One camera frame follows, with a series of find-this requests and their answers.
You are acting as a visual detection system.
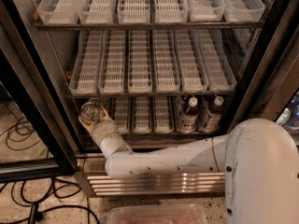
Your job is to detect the brown tea bottle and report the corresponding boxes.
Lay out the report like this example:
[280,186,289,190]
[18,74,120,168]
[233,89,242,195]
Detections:
[199,96,224,133]
[177,96,199,133]

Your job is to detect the steel fridge bottom grille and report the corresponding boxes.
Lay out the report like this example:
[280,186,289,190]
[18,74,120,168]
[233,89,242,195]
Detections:
[74,153,225,197]

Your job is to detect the middle wire shelf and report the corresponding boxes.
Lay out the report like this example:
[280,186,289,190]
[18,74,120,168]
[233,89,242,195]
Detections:
[66,91,234,99]

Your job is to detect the clear plastic bin on floor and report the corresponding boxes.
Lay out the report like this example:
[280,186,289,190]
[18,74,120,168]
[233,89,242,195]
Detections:
[107,204,208,224]

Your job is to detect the black open fridge door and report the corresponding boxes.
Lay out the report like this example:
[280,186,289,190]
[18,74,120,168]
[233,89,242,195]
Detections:
[0,0,80,182]

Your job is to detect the left brown tea bottle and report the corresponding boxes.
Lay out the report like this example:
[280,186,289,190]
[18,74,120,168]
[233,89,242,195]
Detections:
[177,96,199,133]

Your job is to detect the blue pepsi can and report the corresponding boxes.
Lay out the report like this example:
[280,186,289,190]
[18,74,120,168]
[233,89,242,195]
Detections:
[285,98,299,131]

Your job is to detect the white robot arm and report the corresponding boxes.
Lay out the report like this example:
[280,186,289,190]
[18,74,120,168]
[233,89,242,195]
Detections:
[78,105,299,224]

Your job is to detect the right brown tea bottle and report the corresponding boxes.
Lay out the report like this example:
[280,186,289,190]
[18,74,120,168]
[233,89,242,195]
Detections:
[199,96,224,133]

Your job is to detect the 7up can behind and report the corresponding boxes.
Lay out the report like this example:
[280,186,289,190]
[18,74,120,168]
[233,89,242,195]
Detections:
[90,97,109,108]

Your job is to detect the wire shelf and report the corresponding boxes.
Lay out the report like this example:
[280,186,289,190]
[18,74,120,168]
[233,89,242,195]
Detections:
[66,91,234,99]
[35,21,263,31]

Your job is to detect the black floor cables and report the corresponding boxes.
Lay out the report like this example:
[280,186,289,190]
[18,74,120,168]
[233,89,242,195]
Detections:
[0,103,101,224]

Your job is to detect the white can right fridge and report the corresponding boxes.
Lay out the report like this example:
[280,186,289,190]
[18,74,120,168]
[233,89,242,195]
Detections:
[277,108,291,125]

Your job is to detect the right glass fridge door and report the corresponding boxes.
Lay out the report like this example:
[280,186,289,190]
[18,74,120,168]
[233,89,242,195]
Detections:
[225,0,299,131]

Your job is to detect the top wire shelf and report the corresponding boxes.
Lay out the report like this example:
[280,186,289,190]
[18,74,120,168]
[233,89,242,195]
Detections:
[35,21,263,31]

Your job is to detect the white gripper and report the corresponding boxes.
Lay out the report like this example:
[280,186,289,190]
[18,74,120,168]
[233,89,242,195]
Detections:
[78,106,119,144]

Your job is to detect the tray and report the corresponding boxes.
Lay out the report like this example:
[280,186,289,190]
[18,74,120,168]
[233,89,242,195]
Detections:
[117,0,150,24]
[69,31,103,95]
[111,97,129,133]
[128,30,152,93]
[174,30,208,92]
[153,0,189,23]
[133,97,151,134]
[154,96,174,133]
[187,0,225,21]
[78,0,117,24]
[37,0,80,25]
[98,31,126,94]
[152,30,180,92]
[223,0,265,22]
[196,30,236,91]

